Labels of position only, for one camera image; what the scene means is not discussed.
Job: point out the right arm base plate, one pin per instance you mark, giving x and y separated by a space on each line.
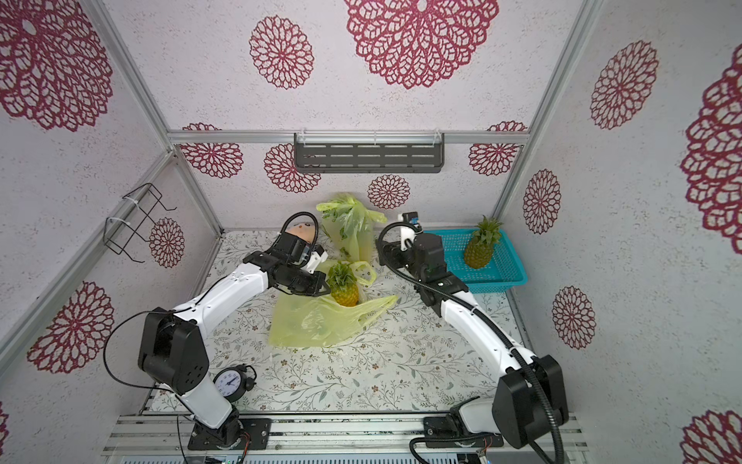
449 432

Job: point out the avocado print green plastic bag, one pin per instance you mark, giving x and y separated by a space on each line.
350 226

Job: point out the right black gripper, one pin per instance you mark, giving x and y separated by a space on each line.
388 252

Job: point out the teal plastic basket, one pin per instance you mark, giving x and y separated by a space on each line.
504 271

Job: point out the plush doll toy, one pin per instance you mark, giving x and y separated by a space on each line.
305 232

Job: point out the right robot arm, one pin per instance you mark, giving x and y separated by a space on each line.
529 403

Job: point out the plain green plastic bag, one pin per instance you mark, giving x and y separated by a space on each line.
306 322

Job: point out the grey wall shelf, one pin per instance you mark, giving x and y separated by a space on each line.
377 154

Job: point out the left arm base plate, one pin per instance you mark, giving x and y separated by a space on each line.
250 433

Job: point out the black wire wall rack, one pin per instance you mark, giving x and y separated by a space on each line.
120 231

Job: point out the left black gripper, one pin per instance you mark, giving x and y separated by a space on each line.
316 289

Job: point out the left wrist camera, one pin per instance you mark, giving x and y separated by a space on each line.
292 253

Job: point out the black alarm clock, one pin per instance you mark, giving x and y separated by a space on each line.
234 382

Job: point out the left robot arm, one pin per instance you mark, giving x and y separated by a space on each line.
173 344

